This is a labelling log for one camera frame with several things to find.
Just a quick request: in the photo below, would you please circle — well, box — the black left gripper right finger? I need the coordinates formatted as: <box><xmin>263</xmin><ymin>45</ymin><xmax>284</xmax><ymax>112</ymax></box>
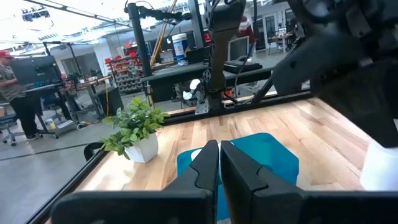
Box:
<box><xmin>220</xmin><ymin>141</ymin><xmax>398</xmax><ymax>224</ymax></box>

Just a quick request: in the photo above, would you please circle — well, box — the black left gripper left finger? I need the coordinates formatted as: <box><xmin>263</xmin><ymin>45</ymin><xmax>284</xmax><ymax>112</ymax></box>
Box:
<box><xmin>51</xmin><ymin>139</ymin><xmax>220</xmax><ymax>224</ymax></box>

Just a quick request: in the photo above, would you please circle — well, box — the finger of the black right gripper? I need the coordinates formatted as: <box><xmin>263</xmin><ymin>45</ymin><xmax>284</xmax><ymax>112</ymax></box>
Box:
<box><xmin>272</xmin><ymin>30</ymin><xmax>374</xmax><ymax>96</ymax></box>
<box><xmin>309</xmin><ymin>58</ymin><xmax>398</xmax><ymax>149</ymax></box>

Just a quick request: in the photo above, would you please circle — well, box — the white pill bottle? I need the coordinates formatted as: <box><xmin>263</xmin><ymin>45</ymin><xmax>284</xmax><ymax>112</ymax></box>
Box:
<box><xmin>359</xmin><ymin>139</ymin><xmax>398</xmax><ymax>192</ymax></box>

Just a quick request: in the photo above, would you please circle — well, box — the blue plastic basket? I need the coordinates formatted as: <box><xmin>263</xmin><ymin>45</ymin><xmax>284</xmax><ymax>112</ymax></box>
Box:
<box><xmin>176</xmin><ymin>133</ymin><xmax>300</xmax><ymax>222</ymax></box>

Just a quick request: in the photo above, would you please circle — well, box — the black keyboard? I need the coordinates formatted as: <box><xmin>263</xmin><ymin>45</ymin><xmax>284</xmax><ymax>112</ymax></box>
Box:
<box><xmin>223</xmin><ymin>60</ymin><xmax>264</xmax><ymax>75</ymax></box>

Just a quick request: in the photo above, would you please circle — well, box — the white plant pot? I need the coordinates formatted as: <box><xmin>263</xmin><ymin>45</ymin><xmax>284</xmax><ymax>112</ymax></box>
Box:
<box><xmin>124</xmin><ymin>133</ymin><xmax>159</xmax><ymax>164</ymax></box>

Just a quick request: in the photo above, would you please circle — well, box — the person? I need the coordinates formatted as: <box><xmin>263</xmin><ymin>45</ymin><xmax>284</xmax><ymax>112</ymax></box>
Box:
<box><xmin>238</xmin><ymin>15</ymin><xmax>257</xmax><ymax>46</ymax></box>
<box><xmin>0</xmin><ymin>50</ymin><xmax>43</xmax><ymax>141</ymax></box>
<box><xmin>60</xmin><ymin>71</ymin><xmax>75</xmax><ymax>91</ymax></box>

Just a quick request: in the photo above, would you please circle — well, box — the grey computer monitor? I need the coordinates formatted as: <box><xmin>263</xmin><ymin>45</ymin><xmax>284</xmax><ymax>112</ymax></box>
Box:
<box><xmin>228</xmin><ymin>35</ymin><xmax>251</xmax><ymax>62</ymax></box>

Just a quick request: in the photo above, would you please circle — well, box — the green leafy plant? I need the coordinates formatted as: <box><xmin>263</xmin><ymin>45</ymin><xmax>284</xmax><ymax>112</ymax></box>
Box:
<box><xmin>99</xmin><ymin>97</ymin><xmax>171</xmax><ymax>161</ymax></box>

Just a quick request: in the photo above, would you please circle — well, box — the white plastic part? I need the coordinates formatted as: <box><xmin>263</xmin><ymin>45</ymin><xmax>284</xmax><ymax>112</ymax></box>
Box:
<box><xmin>182</xmin><ymin>78</ymin><xmax>210</xmax><ymax>116</ymax></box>

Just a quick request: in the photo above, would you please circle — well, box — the black curved chair part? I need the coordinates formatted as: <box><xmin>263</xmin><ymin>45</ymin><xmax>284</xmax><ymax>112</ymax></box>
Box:
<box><xmin>83</xmin><ymin>141</ymin><xmax>105</xmax><ymax>162</ymax></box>

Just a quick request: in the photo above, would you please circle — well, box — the black desk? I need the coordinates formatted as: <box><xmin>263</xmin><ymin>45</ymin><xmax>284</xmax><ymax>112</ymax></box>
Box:
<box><xmin>139</xmin><ymin>61</ymin><xmax>275</xmax><ymax>104</ymax></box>

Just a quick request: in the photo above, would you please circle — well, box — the black box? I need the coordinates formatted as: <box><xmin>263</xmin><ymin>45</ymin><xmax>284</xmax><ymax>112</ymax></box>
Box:
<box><xmin>97</xmin><ymin>86</ymin><xmax>124</xmax><ymax>117</ymax></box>

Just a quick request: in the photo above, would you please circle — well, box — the blue and white drum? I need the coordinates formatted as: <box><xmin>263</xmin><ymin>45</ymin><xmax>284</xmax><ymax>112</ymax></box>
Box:
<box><xmin>171</xmin><ymin>32</ymin><xmax>190</xmax><ymax>63</ymax></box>

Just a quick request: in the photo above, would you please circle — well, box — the shelf with red bins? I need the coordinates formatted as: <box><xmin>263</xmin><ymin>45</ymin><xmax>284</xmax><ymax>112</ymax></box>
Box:
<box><xmin>104</xmin><ymin>51</ymin><xmax>147</xmax><ymax>95</ymax></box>

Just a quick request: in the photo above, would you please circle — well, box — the yellow pole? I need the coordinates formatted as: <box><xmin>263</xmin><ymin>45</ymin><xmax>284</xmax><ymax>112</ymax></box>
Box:
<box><xmin>150</xmin><ymin>0</ymin><xmax>179</xmax><ymax>68</ymax></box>

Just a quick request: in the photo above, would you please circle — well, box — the wooden workbench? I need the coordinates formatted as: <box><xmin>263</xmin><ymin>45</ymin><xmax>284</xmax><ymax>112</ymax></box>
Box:
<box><xmin>74</xmin><ymin>74</ymin><xmax>113</xmax><ymax>119</ymax></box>

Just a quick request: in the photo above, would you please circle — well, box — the office chair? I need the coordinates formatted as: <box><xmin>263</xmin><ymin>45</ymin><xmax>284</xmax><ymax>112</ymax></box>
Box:
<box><xmin>0</xmin><ymin>113</ymin><xmax>26</xmax><ymax>147</ymax></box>

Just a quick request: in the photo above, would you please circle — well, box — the black computer monitor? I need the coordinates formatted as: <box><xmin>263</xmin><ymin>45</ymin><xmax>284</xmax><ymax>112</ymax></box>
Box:
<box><xmin>11</xmin><ymin>55</ymin><xmax>62</xmax><ymax>85</ymax></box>

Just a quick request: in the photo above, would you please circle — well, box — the black diagonal frame strut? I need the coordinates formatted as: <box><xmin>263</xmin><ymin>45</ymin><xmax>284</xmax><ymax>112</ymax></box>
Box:
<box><xmin>250</xmin><ymin>40</ymin><xmax>300</xmax><ymax>105</ymax></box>

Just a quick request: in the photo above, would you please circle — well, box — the black table edge rail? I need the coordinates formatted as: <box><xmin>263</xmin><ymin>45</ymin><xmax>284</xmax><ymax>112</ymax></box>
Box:
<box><xmin>161</xmin><ymin>89</ymin><xmax>314</xmax><ymax>126</ymax></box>

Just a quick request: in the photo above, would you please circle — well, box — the black frame post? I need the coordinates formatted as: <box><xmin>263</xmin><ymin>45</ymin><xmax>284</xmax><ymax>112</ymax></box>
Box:
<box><xmin>126</xmin><ymin>2</ymin><xmax>155</xmax><ymax>108</ymax></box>

